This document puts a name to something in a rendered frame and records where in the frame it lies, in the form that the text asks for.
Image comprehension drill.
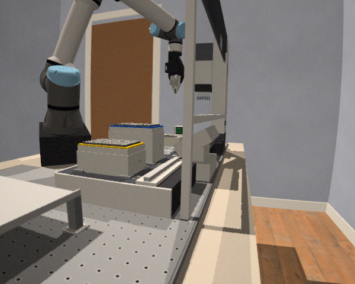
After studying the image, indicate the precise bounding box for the grey tip rack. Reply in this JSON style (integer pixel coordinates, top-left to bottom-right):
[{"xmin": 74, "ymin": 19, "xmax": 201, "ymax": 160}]
[{"xmin": 76, "ymin": 138, "xmax": 146, "ymax": 176}]

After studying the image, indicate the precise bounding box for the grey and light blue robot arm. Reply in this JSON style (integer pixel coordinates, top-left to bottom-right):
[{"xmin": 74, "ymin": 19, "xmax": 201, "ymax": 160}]
[{"xmin": 39, "ymin": 0, "xmax": 185, "ymax": 135}]

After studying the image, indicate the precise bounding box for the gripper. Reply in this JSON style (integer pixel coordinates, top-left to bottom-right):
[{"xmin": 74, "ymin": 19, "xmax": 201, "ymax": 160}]
[{"xmin": 165, "ymin": 51, "xmax": 184, "ymax": 94}]

